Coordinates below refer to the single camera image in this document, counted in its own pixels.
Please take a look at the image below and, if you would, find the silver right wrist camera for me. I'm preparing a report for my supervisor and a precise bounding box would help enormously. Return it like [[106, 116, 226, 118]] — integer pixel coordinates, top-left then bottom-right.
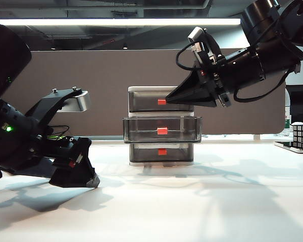
[[187, 27, 208, 50]]

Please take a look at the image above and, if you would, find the white drawer cabinet frame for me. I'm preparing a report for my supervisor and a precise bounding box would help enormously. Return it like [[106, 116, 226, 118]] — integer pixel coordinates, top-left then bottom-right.
[[128, 85, 195, 167]]

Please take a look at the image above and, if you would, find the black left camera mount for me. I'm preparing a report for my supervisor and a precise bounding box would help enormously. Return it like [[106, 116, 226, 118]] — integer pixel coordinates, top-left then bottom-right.
[[25, 87, 83, 119]]

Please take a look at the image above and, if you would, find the black monitor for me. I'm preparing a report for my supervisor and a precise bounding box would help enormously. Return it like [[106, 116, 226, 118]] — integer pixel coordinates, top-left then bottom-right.
[[285, 84, 303, 124]]

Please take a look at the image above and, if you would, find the black cable bundle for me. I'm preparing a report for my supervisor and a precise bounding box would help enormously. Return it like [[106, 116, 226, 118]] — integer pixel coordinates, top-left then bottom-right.
[[46, 125, 70, 140]]

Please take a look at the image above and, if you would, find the clear plastic bottle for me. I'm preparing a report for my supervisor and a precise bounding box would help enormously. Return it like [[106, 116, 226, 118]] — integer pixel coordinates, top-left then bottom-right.
[[284, 100, 293, 133]]

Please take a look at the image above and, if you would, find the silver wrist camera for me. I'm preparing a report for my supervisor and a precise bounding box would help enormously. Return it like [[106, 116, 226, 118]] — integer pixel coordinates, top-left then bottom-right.
[[187, 27, 208, 50], [57, 90, 92, 113]]

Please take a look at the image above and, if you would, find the black right camera cable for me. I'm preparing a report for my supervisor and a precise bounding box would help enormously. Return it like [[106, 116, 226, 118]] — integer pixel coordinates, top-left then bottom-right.
[[176, 42, 201, 72]]

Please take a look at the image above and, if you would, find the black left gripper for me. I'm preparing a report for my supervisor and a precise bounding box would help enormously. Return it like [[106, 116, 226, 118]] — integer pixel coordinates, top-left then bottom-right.
[[39, 136, 100, 189]]

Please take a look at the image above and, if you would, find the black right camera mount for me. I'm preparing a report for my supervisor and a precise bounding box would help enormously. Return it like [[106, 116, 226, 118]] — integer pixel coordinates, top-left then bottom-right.
[[193, 28, 227, 68]]

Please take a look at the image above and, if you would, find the long ceiling light strip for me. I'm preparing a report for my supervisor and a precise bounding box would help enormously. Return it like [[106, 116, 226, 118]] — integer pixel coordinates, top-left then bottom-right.
[[0, 18, 242, 27]]

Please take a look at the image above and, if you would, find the brown desk partition panel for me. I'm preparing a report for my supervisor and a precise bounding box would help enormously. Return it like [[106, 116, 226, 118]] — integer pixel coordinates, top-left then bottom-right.
[[2, 48, 286, 137]]

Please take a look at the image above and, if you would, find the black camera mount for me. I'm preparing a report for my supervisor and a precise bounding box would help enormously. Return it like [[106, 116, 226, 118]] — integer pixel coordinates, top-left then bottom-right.
[[193, 28, 227, 68], [25, 87, 83, 119]]

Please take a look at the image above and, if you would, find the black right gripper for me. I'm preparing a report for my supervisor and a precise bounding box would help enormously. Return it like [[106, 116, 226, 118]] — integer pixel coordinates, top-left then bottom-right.
[[166, 49, 246, 108]]

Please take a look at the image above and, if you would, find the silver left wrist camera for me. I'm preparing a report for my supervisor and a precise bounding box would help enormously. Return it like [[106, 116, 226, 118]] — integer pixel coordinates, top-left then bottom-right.
[[57, 90, 92, 113]]

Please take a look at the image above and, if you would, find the black right arm cable loop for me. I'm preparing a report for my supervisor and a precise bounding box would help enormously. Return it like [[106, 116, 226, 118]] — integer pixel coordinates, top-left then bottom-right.
[[233, 70, 290, 102]]

